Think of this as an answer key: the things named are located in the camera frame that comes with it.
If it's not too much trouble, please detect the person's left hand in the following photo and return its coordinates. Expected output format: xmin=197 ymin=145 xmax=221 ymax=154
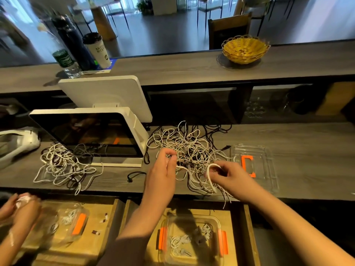
xmin=141 ymin=148 xmax=178 ymax=211

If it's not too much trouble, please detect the person's right hand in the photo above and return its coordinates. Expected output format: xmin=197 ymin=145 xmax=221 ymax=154
xmin=208 ymin=160 xmax=264 ymax=204

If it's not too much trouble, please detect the clear container drawer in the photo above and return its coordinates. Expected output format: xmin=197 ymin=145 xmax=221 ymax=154
xmin=156 ymin=214 xmax=229 ymax=266
xmin=25 ymin=202 xmax=88 ymax=247

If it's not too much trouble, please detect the person's left forearm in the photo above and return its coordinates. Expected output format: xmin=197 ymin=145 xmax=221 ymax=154
xmin=97 ymin=202 xmax=167 ymax=266

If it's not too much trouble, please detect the another person's forearm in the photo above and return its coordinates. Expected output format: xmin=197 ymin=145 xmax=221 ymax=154
xmin=0 ymin=224 xmax=34 ymax=266

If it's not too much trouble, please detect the person's right forearm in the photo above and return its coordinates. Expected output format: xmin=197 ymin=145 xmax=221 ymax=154
xmin=247 ymin=188 xmax=353 ymax=266

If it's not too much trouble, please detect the wooden drawer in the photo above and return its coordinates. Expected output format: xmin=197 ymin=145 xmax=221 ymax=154
xmin=0 ymin=194 xmax=125 ymax=266
xmin=119 ymin=199 xmax=261 ymax=266

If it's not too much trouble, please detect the white touchscreen monitor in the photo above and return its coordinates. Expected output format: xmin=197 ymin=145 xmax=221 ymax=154
xmin=29 ymin=107 xmax=149 ymax=168

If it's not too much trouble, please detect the white customer display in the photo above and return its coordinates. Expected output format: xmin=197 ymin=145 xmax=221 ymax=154
xmin=58 ymin=75 xmax=153 ymax=123

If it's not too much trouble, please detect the grey wooden bar counter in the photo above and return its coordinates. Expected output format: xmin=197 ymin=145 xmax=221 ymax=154
xmin=0 ymin=40 xmax=355 ymax=95

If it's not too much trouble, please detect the blue white notebook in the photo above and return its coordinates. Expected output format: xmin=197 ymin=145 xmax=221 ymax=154
xmin=83 ymin=58 xmax=117 ymax=75

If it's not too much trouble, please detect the flat cardboard sheet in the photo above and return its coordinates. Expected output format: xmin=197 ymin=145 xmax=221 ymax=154
xmin=316 ymin=81 xmax=355 ymax=117

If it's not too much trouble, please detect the yellow woven basket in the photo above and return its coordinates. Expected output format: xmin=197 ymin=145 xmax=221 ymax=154
xmin=221 ymin=35 xmax=271 ymax=65

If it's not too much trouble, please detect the white headset device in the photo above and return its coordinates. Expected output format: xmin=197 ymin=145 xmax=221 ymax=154
xmin=0 ymin=127 xmax=41 ymax=170

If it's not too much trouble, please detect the white paper coffee cup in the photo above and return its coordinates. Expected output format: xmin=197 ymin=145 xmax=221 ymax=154
xmin=82 ymin=33 xmax=112 ymax=70

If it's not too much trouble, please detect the brown wooden chair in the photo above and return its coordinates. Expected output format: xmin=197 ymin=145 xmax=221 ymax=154
xmin=208 ymin=14 xmax=253 ymax=50

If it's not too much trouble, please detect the clear plastic water bottle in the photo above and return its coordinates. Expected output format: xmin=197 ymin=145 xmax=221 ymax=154
xmin=38 ymin=22 xmax=81 ymax=78

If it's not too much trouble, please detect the black thermos bottle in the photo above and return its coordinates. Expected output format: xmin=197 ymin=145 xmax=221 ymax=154
xmin=51 ymin=15 xmax=98 ymax=71

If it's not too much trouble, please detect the green potted plant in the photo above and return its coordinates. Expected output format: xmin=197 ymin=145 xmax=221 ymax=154
xmin=136 ymin=0 xmax=154 ymax=16

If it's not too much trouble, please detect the black metal chair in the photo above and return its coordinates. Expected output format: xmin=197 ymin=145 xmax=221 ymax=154
xmin=197 ymin=0 xmax=224 ymax=28
xmin=105 ymin=0 xmax=132 ymax=28
xmin=244 ymin=0 xmax=273 ymax=37

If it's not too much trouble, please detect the round wooden table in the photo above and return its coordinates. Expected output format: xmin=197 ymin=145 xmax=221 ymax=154
xmin=73 ymin=0 xmax=120 ymax=41

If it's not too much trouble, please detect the black cable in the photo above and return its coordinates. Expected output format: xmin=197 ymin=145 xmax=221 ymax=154
xmin=127 ymin=171 xmax=148 ymax=183

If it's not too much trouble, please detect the clear lid orange handle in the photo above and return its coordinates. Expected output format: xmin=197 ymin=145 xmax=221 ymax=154
xmin=232 ymin=143 xmax=280 ymax=193

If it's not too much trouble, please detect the bundle of black cables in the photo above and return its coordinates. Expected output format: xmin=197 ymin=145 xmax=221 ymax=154
xmin=200 ymin=123 xmax=233 ymax=151

